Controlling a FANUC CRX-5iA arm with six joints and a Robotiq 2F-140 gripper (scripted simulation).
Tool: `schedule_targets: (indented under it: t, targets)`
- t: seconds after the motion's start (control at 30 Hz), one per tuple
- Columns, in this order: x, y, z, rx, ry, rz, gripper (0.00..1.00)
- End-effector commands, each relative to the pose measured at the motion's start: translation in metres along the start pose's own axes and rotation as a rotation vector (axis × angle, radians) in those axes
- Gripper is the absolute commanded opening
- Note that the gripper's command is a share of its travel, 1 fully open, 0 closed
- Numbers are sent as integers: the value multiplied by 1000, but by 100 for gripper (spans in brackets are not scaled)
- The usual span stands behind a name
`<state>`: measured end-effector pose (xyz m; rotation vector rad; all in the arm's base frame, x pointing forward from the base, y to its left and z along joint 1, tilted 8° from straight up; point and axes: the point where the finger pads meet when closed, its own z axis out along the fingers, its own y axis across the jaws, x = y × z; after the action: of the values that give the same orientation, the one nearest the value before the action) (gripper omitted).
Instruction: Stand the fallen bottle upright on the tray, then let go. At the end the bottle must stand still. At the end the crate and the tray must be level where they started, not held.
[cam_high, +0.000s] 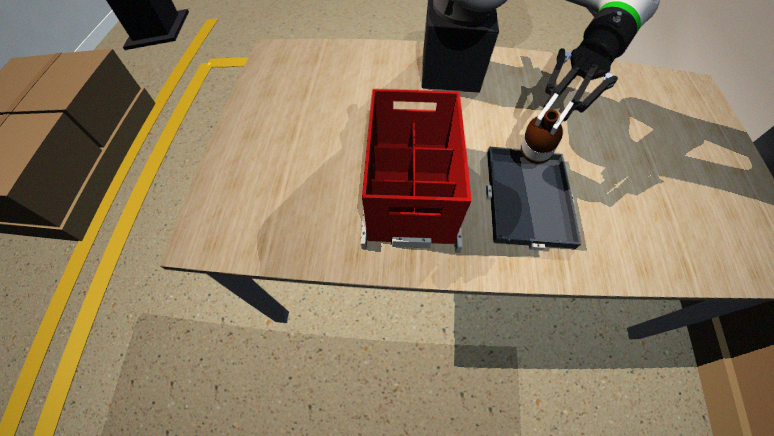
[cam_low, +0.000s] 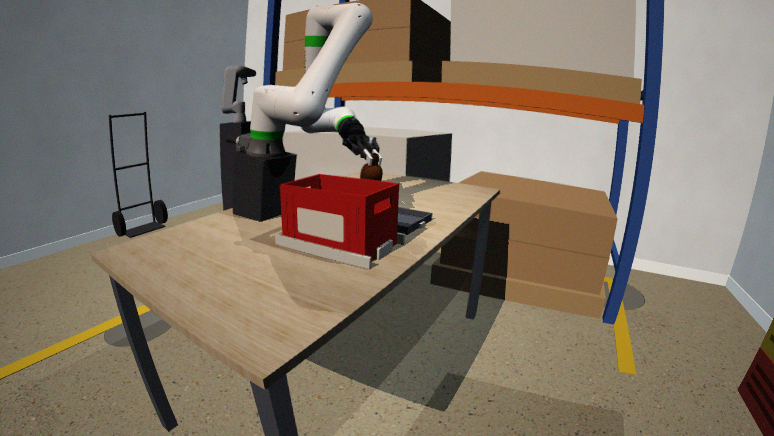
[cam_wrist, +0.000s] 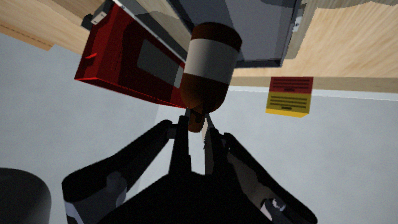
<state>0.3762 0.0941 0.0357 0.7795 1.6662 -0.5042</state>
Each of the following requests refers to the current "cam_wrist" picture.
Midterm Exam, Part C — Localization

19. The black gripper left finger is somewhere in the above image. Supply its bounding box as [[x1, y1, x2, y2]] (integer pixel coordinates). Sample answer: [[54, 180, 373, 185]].
[[61, 108, 195, 224]]

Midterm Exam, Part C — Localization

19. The brown glass bottle with white label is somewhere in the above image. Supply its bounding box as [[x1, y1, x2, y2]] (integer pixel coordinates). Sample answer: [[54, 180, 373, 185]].
[[180, 22, 242, 133]]

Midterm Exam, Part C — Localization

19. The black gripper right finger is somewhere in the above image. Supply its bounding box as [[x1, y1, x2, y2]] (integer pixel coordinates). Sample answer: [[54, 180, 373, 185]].
[[201, 113, 318, 224]]

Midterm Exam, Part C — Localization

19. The red divided crate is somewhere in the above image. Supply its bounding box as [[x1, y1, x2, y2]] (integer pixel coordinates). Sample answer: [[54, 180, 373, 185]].
[[74, 2, 187, 109]]

